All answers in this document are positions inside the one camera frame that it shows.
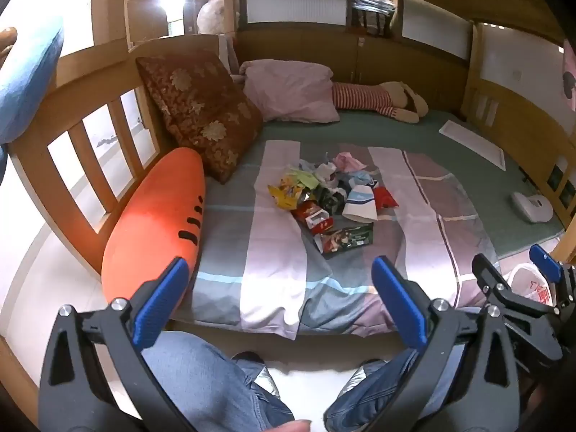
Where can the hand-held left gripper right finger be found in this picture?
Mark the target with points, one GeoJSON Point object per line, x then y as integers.
{"type": "Point", "coordinates": [400, 301]}

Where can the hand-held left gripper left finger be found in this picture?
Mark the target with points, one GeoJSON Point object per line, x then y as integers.
{"type": "Point", "coordinates": [162, 301]}

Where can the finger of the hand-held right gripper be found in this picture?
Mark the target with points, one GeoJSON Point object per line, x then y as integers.
{"type": "Point", "coordinates": [490, 275]}
{"type": "Point", "coordinates": [546, 260]}

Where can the white plastic bag red print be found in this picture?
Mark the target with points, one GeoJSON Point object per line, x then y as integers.
{"type": "Point", "coordinates": [531, 283]}

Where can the green snack wrapper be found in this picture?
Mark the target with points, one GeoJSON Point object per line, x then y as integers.
{"type": "Point", "coordinates": [346, 238]}

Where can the red packet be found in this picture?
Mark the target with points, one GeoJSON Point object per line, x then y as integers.
{"type": "Point", "coordinates": [384, 198]}

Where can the white blue medicine box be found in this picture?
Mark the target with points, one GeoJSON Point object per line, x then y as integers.
{"type": "Point", "coordinates": [357, 204]}

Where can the red snack box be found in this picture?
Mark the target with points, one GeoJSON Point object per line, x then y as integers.
{"type": "Point", "coordinates": [315, 218]}

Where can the black silver packet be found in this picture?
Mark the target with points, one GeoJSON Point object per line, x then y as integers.
{"type": "Point", "coordinates": [330, 200]}

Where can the light blue cloth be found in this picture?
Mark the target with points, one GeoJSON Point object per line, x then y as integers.
{"type": "Point", "coordinates": [362, 177]}

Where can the white tissue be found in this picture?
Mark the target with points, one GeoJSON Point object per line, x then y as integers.
{"type": "Point", "coordinates": [325, 173]}

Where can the pink cloth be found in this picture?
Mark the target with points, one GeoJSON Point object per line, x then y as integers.
{"type": "Point", "coordinates": [348, 161]}

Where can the yellow snack packet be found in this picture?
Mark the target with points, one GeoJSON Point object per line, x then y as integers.
{"type": "Point", "coordinates": [285, 191]}

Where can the green paper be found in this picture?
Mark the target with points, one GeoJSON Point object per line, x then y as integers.
{"type": "Point", "coordinates": [300, 175]}

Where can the person's left hand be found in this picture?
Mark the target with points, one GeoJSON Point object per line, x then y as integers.
{"type": "Point", "coordinates": [292, 426]}

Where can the white handheld appliance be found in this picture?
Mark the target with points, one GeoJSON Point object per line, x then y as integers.
{"type": "Point", "coordinates": [533, 207]}

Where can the orange carrot plush pillow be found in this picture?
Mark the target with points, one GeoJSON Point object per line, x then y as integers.
{"type": "Point", "coordinates": [148, 220]}

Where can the silver shoe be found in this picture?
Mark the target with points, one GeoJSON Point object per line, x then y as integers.
{"type": "Point", "coordinates": [261, 373]}
{"type": "Point", "coordinates": [357, 375]}

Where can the person's left leg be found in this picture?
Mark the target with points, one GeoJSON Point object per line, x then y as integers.
{"type": "Point", "coordinates": [202, 378]}

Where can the person's leg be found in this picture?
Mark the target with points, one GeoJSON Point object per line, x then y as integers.
{"type": "Point", "coordinates": [202, 378]}
{"type": "Point", "coordinates": [382, 396]}

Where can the person's right leg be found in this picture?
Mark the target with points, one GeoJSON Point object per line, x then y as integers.
{"type": "Point", "coordinates": [382, 396]}

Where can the plaid bed sheet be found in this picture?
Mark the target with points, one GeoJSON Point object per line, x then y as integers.
{"type": "Point", "coordinates": [279, 261]}

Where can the white flat tray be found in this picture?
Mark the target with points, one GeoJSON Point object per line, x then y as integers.
{"type": "Point", "coordinates": [472, 144]}

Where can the green mattress pad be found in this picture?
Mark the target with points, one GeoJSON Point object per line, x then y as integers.
{"type": "Point", "coordinates": [405, 135]}

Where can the brown floral cushion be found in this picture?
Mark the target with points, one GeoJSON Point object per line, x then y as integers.
{"type": "Point", "coordinates": [198, 108]}

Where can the striped plush toy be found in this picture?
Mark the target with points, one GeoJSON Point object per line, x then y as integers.
{"type": "Point", "coordinates": [364, 96]}

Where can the pink pillow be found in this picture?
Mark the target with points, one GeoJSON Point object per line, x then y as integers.
{"type": "Point", "coordinates": [292, 90]}

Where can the white hanging cloth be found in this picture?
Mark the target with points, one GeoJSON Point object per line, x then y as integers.
{"type": "Point", "coordinates": [227, 56]}

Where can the frosted window panel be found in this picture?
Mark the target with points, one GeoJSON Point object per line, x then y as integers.
{"type": "Point", "coordinates": [436, 27]}
{"type": "Point", "coordinates": [297, 0]}

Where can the blue denim cloth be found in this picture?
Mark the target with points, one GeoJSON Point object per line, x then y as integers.
{"type": "Point", "coordinates": [27, 81]}

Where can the white plush toy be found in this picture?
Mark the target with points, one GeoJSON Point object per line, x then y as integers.
{"type": "Point", "coordinates": [213, 13]}

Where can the stack of bags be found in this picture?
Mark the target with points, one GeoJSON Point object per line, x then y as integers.
{"type": "Point", "coordinates": [373, 4]}

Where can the wooden shelf unit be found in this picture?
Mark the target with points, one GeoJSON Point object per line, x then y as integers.
{"type": "Point", "coordinates": [144, 4]}

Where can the wooden bed frame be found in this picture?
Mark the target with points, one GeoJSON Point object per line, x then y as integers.
{"type": "Point", "coordinates": [90, 81]}

